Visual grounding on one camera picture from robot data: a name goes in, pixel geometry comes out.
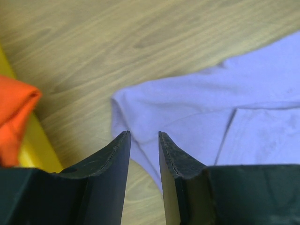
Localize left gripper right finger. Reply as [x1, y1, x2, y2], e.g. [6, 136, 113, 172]
[158, 132, 213, 225]

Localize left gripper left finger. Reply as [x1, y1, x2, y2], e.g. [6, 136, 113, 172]
[60, 131, 131, 225]

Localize lavender t shirt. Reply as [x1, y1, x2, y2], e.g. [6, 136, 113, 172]
[111, 32, 300, 187]

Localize yellow plastic bin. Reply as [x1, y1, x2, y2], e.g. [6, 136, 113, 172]
[0, 52, 63, 173]

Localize orange t shirt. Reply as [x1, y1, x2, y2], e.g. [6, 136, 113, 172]
[0, 76, 42, 167]

